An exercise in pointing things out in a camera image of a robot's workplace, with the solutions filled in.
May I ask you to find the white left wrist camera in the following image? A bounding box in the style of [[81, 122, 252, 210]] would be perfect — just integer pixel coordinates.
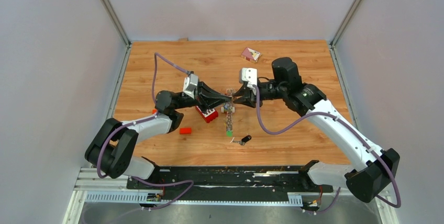
[[183, 73, 199, 99]]

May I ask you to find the aluminium frame post right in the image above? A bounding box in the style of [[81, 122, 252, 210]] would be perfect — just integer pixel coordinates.
[[330, 0, 363, 48]]

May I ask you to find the chain of metal keyrings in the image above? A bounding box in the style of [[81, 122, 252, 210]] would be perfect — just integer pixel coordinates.
[[225, 88, 237, 133]]

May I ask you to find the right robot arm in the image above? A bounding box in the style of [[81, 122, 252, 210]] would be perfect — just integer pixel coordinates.
[[234, 57, 401, 208]]

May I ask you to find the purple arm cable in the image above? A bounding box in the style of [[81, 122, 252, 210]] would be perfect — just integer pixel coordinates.
[[96, 52, 195, 212], [254, 84, 402, 215]]

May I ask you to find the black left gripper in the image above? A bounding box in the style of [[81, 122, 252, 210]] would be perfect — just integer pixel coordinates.
[[176, 79, 232, 114]]

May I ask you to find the small red toy brick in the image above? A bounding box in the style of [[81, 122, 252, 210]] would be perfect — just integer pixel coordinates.
[[179, 127, 192, 135]]

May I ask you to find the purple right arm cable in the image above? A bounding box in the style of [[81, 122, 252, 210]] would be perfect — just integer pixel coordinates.
[[254, 84, 402, 215]]

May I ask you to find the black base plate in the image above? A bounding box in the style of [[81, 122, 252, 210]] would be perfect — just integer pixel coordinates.
[[148, 165, 334, 203]]

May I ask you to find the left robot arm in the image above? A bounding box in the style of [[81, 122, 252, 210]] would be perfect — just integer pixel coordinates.
[[84, 81, 231, 189]]

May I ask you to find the key with black tag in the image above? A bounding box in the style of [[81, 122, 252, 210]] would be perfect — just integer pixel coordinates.
[[232, 135, 252, 145]]

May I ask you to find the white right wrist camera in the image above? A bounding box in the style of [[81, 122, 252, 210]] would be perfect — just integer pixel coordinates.
[[239, 68, 258, 86]]

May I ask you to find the red toy brick car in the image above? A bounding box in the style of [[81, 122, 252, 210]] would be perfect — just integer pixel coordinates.
[[220, 102, 235, 113]]

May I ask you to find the aluminium frame post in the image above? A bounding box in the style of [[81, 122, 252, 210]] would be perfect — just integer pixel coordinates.
[[100, 0, 131, 48], [330, 0, 363, 48]]

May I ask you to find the aluminium frame post left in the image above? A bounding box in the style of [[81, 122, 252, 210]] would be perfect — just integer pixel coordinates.
[[100, 0, 131, 48]]

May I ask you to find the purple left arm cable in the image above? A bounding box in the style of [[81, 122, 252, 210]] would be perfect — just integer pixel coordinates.
[[96, 52, 195, 212]]

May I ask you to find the red patterned card box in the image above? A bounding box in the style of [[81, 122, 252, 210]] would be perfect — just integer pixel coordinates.
[[241, 47, 262, 63]]

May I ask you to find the red window toy brick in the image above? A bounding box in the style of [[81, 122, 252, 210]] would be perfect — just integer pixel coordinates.
[[195, 106, 219, 124]]

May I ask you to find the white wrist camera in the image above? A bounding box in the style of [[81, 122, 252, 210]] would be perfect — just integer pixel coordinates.
[[183, 73, 199, 99], [239, 68, 258, 86]]

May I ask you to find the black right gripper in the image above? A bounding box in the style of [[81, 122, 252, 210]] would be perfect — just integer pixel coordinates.
[[233, 80, 286, 107]]

